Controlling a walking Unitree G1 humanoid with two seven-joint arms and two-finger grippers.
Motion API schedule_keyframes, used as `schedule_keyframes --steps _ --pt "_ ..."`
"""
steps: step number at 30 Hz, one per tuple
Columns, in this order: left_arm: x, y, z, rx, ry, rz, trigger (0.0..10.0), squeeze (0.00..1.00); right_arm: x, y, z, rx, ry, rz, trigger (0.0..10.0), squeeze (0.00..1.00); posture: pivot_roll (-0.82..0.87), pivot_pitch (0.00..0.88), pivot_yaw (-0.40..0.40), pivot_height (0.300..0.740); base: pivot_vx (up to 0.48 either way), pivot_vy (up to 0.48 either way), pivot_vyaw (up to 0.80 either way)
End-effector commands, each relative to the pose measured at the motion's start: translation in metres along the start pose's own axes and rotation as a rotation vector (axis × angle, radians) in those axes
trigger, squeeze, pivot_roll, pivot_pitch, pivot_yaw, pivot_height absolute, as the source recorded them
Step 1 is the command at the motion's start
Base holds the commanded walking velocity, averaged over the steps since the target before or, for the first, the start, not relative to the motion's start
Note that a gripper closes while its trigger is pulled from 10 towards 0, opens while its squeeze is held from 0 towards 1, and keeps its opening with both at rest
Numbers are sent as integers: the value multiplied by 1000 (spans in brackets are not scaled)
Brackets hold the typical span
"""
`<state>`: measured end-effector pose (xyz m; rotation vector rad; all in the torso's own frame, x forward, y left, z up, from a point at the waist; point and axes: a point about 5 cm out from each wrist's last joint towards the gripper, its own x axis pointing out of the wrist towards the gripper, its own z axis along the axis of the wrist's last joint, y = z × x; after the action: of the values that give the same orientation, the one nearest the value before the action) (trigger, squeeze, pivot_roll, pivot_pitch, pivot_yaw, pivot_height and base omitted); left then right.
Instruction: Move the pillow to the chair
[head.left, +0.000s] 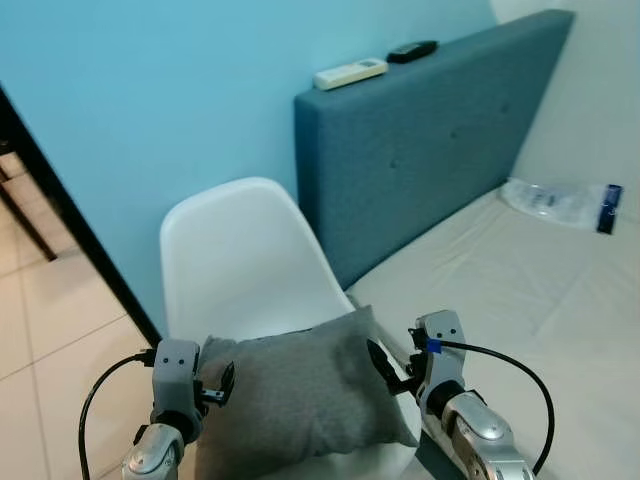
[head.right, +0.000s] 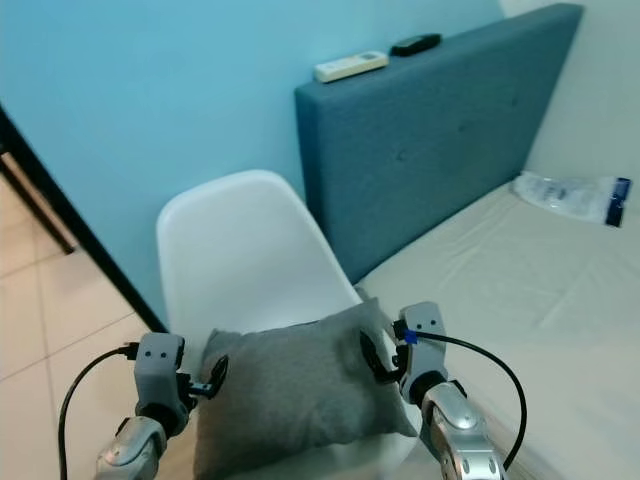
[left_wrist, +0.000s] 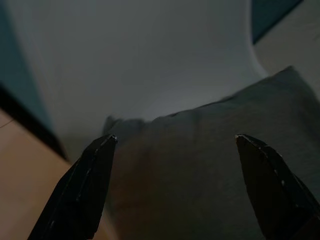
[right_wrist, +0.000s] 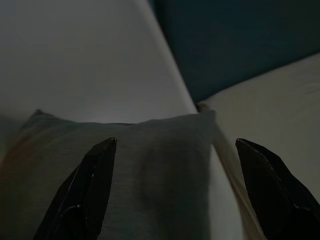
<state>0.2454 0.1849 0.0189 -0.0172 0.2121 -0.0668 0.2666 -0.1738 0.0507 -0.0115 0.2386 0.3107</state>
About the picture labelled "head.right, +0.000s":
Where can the blue-grey padded headboard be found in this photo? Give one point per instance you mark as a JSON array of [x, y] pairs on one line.
[[420, 140]]

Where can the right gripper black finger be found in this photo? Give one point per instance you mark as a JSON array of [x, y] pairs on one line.
[[374, 358]]

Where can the grey cushion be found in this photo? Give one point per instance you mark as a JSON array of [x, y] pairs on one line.
[[290, 390]]

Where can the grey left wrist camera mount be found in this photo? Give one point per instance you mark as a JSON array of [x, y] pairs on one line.
[[160, 360]]

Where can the white plastic chair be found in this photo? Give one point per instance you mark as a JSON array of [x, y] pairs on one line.
[[240, 245]]

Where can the black remote control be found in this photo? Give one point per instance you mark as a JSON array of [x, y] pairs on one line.
[[416, 44]]

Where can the clear plastic bag blue edge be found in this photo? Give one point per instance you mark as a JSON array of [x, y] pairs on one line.
[[560, 190]]

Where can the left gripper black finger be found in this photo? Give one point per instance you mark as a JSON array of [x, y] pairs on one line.
[[218, 376]]

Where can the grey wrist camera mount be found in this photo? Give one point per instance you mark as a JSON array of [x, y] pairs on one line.
[[160, 360], [425, 325]]

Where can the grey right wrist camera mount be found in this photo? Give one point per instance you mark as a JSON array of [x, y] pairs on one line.
[[425, 325]]

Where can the white remote control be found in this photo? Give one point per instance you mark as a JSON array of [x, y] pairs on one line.
[[350, 66]]

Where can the dark wooden table leg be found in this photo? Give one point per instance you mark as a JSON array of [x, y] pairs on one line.
[[40, 215]]

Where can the bed with beige sheet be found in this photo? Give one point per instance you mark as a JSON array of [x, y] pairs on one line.
[[530, 290]]

